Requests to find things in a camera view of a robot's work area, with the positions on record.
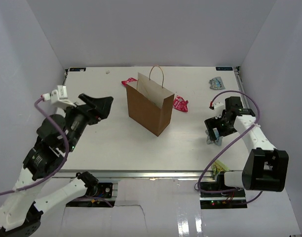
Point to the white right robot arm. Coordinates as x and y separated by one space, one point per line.
266 166

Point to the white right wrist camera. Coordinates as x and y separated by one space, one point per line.
218 109

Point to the blue label right corner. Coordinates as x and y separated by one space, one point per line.
224 68

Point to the red snack packet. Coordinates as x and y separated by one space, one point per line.
180 104
129 80

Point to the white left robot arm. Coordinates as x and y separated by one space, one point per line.
58 135

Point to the aluminium front rail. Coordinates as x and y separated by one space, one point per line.
112 174

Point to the blue label corner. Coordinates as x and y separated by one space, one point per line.
83 69
224 68

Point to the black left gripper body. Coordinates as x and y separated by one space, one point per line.
93 115

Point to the green yellow snack packet front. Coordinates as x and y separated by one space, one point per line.
218 167

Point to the blue silver snack packet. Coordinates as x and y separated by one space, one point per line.
218 140
216 83

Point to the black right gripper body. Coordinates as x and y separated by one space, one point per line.
224 128

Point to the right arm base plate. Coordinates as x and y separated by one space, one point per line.
213 186

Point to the white cardboard front panel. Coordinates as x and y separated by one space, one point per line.
171 208

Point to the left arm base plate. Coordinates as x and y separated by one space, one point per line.
101 190

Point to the blue label left corner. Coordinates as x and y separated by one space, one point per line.
83 69

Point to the brown paper bag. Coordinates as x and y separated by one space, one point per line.
150 104

